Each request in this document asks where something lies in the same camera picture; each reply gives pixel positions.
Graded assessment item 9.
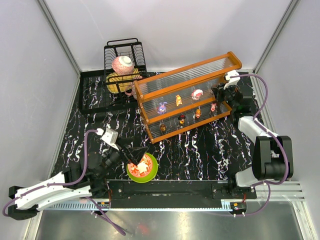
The pink flamingo toy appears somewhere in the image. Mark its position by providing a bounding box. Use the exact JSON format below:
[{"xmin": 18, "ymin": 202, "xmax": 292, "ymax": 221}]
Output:
[{"xmin": 191, "ymin": 89, "xmax": 203, "ymax": 101}]

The purple bunny toy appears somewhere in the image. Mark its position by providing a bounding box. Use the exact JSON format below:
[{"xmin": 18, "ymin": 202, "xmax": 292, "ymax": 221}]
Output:
[{"xmin": 157, "ymin": 101, "xmax": 168, "ymax": 115}]

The small orange figure toy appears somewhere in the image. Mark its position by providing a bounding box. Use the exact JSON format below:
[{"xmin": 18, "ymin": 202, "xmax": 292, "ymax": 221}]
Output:
[{"xmin": 175, "ymin": 94, "xmax": 183, "ymax": 107}]

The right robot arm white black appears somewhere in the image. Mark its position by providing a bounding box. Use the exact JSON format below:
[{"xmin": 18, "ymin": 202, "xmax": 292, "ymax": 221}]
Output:
[{"xmin": 210, "ymin": 83, "xmax": 294, "ymax": 197}]

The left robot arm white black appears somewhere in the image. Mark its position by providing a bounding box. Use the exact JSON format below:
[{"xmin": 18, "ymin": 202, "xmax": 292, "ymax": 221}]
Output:
[{"xmin": 2, "ymin": 145, "xmax": 149, "ymax": 221}]

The brown figure toy on shelf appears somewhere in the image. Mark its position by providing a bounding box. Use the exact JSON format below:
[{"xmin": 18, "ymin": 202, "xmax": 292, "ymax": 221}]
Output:
[{"xmin": 159, "ymin": 124, "xmax": 166, "ymax": 132}]

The orange figure toy on shelf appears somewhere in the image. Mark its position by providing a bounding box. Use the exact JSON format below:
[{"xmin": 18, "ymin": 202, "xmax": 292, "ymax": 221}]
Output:
[{"xmin": 195, "ymin": 108, "xmax": 202, "ymax": 119}]

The orange clear display shelf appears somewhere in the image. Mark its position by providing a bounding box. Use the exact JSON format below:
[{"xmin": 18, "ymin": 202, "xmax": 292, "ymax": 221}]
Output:
[{"xmin": 134, "ymin": 51, "xmax": 242, "ymax": 144}]

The green bowl red pattern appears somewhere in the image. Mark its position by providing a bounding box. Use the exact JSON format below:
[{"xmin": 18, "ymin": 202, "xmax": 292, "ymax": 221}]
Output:
[{"xmin": 126, "ymin": 152, "xmax": 158, "ymax": 184}]

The pink pig toy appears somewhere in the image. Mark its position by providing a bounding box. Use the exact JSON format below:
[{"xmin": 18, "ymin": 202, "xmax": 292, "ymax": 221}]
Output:
[{"xmin": 210, "ymin": 103, "xmax": 217, "ymax": 112}]

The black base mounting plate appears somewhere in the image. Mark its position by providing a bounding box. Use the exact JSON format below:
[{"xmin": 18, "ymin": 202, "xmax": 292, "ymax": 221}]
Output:
[{"xmin": 108, "ymin": 180, "xmax": 257, "ymax": 211}]

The black haired figure toy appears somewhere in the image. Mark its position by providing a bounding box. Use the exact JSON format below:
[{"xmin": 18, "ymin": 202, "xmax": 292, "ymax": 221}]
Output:
[{"xmin": 178, "ymin": 114, "xmax": 186, "ymax": 126}]

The pink mug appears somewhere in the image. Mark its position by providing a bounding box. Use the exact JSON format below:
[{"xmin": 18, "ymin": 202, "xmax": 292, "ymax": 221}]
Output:
[{"xmin": 124, "ymin": 85, "xmax": 137, "ymax": 100}]

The black marble pattern mat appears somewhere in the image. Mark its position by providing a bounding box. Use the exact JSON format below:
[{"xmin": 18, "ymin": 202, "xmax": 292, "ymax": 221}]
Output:
[{"xmin": 49, "ymin": 71, "xmax": 281, "ymax": 181}]

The yellow patterned bowl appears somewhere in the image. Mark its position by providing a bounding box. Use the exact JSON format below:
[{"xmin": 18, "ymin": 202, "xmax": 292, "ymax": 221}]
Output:
[{"xmin": 105, "ymin": 68, "xmax": 143, "ymax": 94}]

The pink patterned bowl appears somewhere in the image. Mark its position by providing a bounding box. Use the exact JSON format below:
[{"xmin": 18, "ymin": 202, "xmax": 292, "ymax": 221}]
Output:
[{"xmin": 111, "ymin": 55, "xmax": 134, "ymax": 75}]

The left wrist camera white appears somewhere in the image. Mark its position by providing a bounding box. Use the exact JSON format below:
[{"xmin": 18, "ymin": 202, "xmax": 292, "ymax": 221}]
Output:
[{"xmin": 96, "ymin": 128, "xmax": 120, "ymax": 151}]

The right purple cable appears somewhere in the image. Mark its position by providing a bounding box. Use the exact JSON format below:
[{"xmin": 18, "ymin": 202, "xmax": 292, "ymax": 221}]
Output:
[{"xmin": 207, "ymin": 73, "xmax": 291, "ymax": 217}]

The purple cable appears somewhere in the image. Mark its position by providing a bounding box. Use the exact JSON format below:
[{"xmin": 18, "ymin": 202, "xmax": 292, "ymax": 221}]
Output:
[
  {"xmin": 2, "ymin": 129, "xmax": 126, "ymax": 236},
  {"xmin": 207, "ymin": 73, "xmax": 291, "ymax": 217}
]

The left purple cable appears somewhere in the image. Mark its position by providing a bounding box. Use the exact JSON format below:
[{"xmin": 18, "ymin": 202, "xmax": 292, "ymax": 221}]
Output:
[{"xmin": 2, "ymin": 129, "xmax": 126, "ymax": 236}]

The black wire dish rack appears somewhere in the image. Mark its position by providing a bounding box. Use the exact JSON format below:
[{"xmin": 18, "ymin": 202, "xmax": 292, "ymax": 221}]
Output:
[{"xmin": 78, "ymin": 37, "xmax": 147, "ymax": 115}]

